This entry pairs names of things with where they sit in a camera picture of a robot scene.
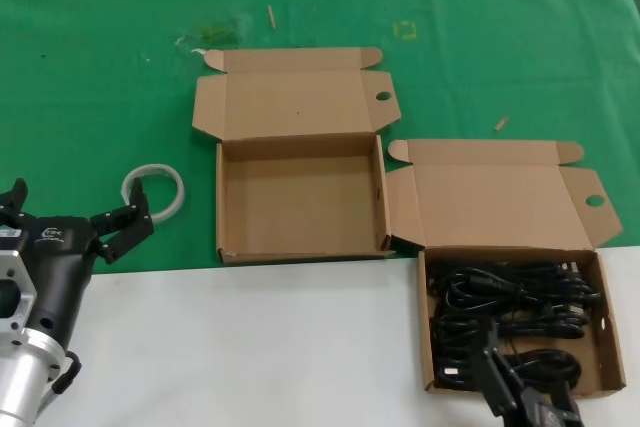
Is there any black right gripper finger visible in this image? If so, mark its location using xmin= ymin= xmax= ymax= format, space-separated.
xmin=473 ymin=319 xmax=527 ymax=419
xmin=551 ymin=385 xmax=582 ymax=416

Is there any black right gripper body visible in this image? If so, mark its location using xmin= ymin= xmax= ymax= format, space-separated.
xmin=499 ymin=389 xmax=584 ymax=427

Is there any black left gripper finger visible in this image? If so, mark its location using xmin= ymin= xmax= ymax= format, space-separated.
xmin=0 ymin=177 xmax=29 ymax=228
xmin=89 ymin=177 xmax=155 ymax=266

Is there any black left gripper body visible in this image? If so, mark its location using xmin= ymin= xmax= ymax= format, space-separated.
xmin=14 ymin=215 xmax=100 ymax=349

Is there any open cardboard box with dot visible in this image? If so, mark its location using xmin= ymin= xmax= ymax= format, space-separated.
xmin=192 ymin=46 xmax=403 ymax=266

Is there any clear tape roll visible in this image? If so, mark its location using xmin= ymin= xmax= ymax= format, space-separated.
xmin=121 ymin=162 xmax=186 ymax=223

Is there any green cloth mat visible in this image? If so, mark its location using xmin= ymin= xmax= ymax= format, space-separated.
xmin=0 ymin=0 xmax=640 ymax=276

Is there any clear plastic wrapper scrap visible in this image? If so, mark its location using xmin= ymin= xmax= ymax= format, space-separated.
xmin=174 ymin=11 xmax=254 ymax=48

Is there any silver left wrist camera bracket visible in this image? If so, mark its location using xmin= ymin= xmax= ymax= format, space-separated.
xmin=0 ymin=229 xmax=39 ymax=343

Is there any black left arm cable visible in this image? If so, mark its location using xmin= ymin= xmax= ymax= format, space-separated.
xmin=49 ymin=350 xmax=82 ymax=396

